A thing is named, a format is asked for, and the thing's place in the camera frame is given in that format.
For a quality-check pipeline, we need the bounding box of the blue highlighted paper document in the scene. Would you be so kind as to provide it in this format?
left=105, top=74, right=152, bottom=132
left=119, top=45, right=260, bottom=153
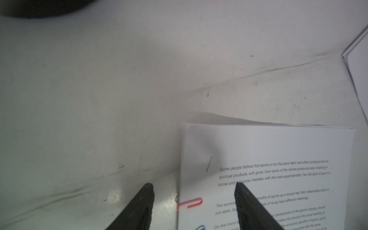
left=178, top=124, right=355, bottom=230

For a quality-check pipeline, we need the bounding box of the pink highlighted paper document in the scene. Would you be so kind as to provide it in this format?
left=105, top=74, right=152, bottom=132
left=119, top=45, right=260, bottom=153
left=342, top=27, right=368, bottom=119

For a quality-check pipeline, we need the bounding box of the copper wire glass holder stand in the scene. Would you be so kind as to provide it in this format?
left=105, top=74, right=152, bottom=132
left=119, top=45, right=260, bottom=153
left=1, top=0, right=93, bottom=19

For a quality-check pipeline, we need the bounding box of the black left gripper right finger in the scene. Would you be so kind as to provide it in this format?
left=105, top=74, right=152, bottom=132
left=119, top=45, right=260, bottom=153
left=234, top=182, right=283, bottom=230

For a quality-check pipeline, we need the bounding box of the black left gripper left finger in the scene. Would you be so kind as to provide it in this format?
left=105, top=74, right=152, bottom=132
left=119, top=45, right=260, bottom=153
left=106, top=183, right=155, bottom=230

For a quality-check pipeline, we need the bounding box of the pink paperclip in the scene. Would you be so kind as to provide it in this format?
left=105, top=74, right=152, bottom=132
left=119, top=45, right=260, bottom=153
left=177, top=197, right=203, bottom=211

